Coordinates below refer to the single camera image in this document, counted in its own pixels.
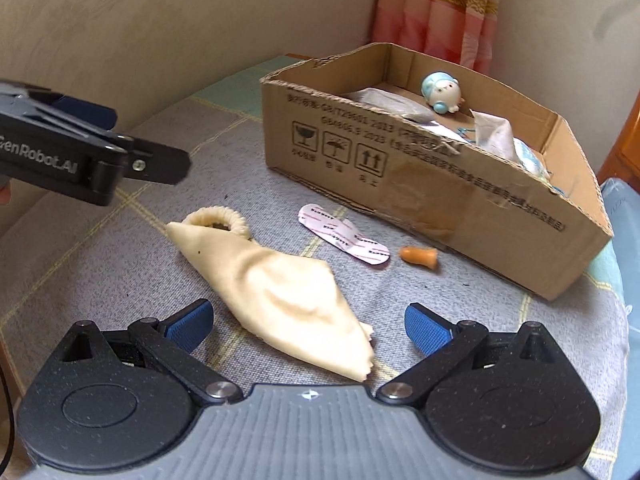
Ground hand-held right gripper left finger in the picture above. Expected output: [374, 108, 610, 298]
[50, 298, 246, 408]

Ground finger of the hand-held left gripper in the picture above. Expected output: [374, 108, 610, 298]
[114, 131, 192, 184]
[27, 89, 119, 133]

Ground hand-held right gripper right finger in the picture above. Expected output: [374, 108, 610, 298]
[375, 303, 567, 406]

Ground beige cloth sleeve cover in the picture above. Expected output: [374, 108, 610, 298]
[166, 206, 376, 383]

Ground cardboard box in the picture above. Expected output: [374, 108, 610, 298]
[259, 42, 615, 302]

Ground white cloth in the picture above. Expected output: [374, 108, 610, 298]
[425, 111, 517, 162]

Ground grey cloth sleeve cover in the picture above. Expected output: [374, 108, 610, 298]
[344, 87, 442, 125]

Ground blue and white toy figure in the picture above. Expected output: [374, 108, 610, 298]
[420, 72, 467, 115]

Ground orange earplug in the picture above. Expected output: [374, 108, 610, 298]
[400, 247, 442, 267]

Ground pink blister pack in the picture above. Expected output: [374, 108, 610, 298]
[296, 203, 391, 267]

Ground blue floral bed sheet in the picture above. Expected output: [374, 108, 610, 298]
[597, 177, 640, 321]

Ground wooden bed headboard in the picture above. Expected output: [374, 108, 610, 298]
[617, 94, 640, 183]

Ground pink patterned curtain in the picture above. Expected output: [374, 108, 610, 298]
[370, 0, 503, 75]

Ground black cable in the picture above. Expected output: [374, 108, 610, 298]
[0, 357, 15, 468]

